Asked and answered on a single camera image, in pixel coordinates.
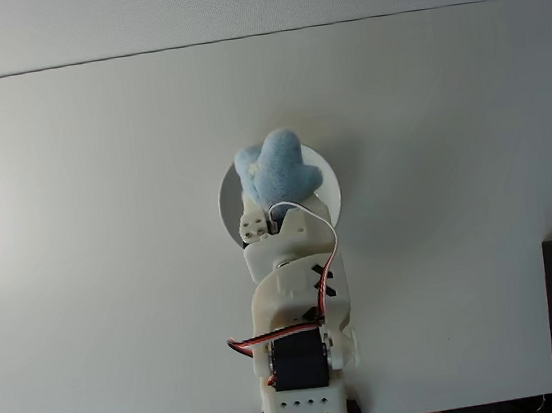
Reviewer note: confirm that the skyblue star plush doll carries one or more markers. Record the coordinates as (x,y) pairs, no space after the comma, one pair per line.
(276,166)

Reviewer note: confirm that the white ceramic bowl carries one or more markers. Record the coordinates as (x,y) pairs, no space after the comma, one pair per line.
(230,207)

